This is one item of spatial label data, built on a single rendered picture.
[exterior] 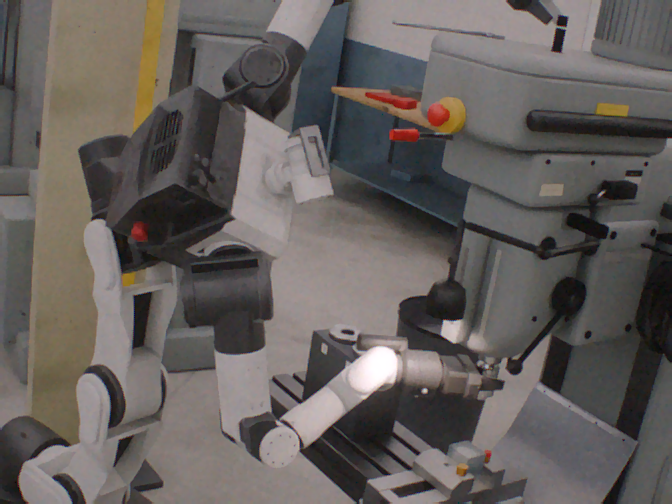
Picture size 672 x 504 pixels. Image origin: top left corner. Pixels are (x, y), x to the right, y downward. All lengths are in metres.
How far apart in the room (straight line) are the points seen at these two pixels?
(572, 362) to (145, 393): 0.97
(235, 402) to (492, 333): 0.48
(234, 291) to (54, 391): 1.95
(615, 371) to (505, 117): 0.81
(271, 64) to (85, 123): 1.48
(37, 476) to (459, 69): 1.39
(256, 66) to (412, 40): 6.90
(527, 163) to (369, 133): 7.44
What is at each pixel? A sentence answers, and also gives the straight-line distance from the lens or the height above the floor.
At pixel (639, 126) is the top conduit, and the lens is 1.72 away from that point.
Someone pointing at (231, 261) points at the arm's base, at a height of 1.46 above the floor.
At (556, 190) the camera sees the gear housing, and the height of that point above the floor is 1.66.
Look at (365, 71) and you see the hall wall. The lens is 9.12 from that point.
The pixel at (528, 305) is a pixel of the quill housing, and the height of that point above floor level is 1.44.
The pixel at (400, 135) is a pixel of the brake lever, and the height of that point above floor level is 1.70.
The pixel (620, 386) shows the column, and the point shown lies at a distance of 2.16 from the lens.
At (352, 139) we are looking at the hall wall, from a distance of 9.24.
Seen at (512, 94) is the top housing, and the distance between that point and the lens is 1.54.
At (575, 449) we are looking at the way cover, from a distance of 2.22.
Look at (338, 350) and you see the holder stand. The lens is 2.19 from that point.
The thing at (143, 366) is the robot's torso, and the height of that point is 1.10.
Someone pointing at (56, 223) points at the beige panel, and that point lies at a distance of 3.22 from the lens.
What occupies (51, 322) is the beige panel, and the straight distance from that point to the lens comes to 3.35.
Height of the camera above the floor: 1.99
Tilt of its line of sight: 18 degrees down
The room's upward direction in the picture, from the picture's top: 9 degrees clockwise
